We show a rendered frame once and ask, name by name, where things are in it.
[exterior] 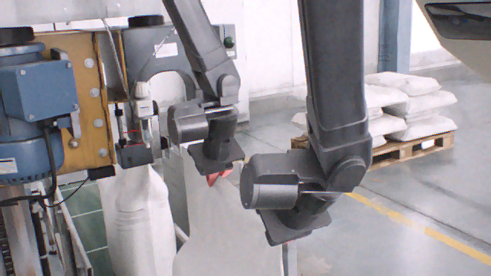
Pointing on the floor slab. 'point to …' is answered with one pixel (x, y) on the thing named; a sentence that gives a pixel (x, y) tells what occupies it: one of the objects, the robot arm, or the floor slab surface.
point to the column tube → (20, 234)
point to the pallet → (398, 152)
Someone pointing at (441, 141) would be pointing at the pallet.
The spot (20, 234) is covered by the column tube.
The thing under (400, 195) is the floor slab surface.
